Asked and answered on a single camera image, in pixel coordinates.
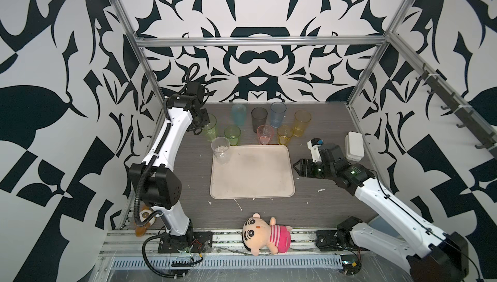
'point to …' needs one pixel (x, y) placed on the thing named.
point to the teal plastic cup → (239, 113)
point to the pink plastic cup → (265, 132)
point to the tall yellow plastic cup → (301, 118)
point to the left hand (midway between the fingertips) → (197, 120)
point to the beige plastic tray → (254, 171)
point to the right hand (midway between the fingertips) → (298, 163)
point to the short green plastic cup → (232, 132)
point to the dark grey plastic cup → (259, 116)
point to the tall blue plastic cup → (277, 114)
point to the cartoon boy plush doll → (258, 235)
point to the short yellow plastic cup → (284, 133)
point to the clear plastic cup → (220, 147)
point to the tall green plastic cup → (210, 130)
